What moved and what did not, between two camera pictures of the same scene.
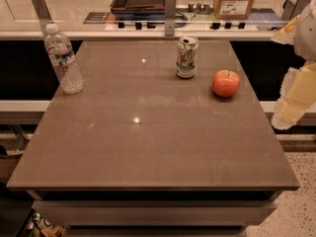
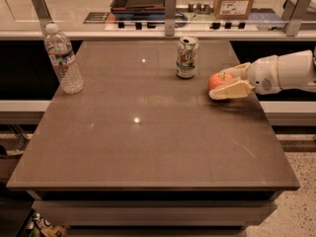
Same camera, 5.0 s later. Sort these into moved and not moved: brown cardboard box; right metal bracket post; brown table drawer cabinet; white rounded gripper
Moved: white rounded gripper
Not moved: brown table drawer cabinet; right metal bracket post; brown cardboard box
